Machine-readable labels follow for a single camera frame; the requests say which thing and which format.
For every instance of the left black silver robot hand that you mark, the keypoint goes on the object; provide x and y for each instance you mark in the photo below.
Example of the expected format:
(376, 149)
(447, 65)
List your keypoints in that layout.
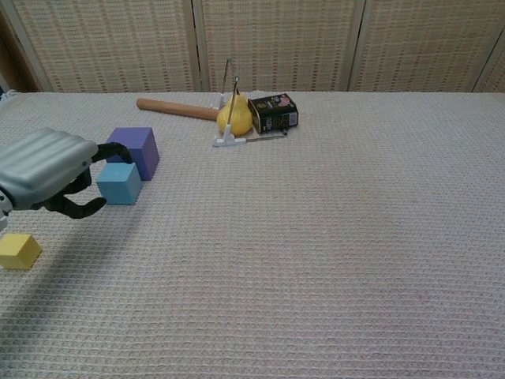
(43, 166)

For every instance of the medium blue cube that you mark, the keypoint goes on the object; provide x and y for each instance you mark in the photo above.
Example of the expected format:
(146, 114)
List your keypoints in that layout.
(118, 185)

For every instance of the small yellow cube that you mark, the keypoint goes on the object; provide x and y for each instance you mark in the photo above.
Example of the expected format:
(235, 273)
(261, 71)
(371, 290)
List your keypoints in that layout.
(17, 252)

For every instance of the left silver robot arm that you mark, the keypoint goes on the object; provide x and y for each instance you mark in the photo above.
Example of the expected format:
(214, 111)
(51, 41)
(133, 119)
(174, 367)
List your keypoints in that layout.
(3, 213)

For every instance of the large purple cube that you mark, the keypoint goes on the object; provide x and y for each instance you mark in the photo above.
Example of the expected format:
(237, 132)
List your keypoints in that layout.
(138, 146)

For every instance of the brown wooden cabinet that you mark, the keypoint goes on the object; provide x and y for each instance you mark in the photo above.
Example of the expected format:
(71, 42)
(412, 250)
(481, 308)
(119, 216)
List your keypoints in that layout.
(13, 63)

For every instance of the woven folding screen panel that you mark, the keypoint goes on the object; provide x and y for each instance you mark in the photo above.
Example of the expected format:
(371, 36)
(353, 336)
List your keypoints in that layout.
(495, 75)
(110, 43)
(276, 43)
(426, 43)

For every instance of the wooden rod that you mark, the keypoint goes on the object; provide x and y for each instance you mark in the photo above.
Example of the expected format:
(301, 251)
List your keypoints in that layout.
(177, 108)

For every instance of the yellow pear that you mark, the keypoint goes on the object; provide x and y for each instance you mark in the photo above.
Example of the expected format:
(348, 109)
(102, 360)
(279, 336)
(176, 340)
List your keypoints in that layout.
(238, 118)

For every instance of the black printed tin can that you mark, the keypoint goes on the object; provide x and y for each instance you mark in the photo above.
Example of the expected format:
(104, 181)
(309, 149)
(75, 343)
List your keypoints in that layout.
(272, 114)

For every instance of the beige woven tablecloth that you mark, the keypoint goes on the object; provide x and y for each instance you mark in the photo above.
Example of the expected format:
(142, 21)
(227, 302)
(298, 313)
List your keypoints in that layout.
(300, 245)

